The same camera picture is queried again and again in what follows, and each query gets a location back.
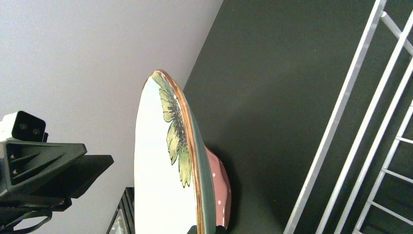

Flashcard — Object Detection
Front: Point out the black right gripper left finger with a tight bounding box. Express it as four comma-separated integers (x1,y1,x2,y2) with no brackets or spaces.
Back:
187,225,198,234

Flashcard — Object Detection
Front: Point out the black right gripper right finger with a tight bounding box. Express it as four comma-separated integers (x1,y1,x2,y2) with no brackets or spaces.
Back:
215,225,228,234

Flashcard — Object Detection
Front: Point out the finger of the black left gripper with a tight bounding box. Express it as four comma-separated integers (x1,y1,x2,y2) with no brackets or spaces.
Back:
1,141,87,195
34,155,114,198

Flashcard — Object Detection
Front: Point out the green flower plate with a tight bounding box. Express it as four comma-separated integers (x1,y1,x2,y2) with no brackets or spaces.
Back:
134,70,216,234

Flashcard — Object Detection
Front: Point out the white wire dish rack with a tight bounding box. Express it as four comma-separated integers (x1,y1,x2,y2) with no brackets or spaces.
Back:
284,0,413,234

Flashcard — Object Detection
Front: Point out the pink dotted plate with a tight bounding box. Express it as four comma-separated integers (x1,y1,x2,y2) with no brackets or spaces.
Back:
206,148,232,229

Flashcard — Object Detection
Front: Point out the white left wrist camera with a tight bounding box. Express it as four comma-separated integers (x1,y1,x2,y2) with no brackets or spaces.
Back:
0,111,48,151

